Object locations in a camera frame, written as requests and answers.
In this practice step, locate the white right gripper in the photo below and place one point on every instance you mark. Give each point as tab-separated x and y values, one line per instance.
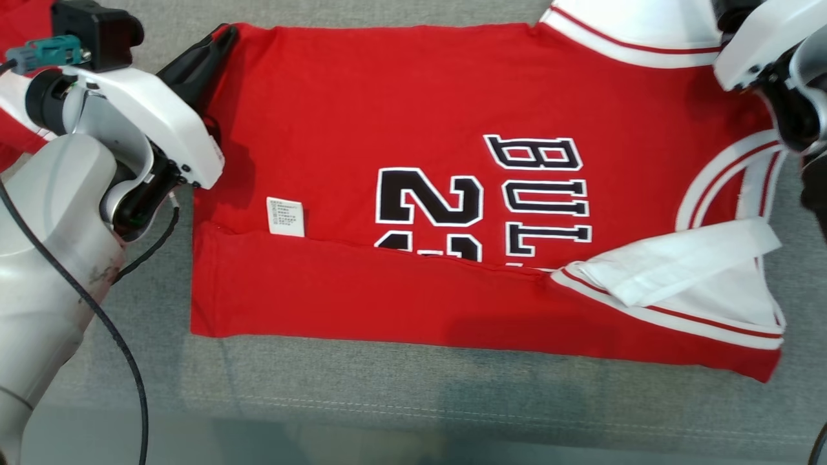
769	39

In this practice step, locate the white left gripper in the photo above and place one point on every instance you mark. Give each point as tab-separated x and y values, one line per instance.
168	123

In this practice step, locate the red Bulls 23 jersey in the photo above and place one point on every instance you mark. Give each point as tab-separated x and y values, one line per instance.
387	97

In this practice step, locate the red shorts with white stripe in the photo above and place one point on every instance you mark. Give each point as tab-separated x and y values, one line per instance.
16	145

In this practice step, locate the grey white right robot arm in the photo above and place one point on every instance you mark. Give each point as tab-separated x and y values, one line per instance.
798	110

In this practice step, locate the grey fabric sofa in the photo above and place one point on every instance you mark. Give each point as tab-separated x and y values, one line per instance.
387	381

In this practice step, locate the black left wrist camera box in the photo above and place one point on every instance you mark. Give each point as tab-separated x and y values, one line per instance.
97	32

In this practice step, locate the teal left camera connector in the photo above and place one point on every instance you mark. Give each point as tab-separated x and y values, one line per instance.
45	53

